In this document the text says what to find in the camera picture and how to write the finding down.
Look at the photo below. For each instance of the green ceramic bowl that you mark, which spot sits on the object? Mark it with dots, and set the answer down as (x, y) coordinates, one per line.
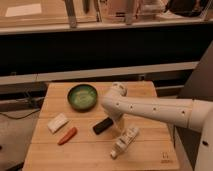
(82, 97)

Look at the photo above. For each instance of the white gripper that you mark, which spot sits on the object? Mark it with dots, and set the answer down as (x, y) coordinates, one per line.
(119, 126)

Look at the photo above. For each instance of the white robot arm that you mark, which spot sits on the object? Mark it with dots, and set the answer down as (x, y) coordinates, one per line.
(196, 115)

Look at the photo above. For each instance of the white tube with label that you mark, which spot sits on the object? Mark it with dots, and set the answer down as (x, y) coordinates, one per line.
(123, 141)

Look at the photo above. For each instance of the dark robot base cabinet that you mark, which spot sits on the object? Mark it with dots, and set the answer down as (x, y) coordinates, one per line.
(198, 86)

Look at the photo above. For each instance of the black eraser block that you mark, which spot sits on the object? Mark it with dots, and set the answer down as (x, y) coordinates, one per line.
(102, 126)

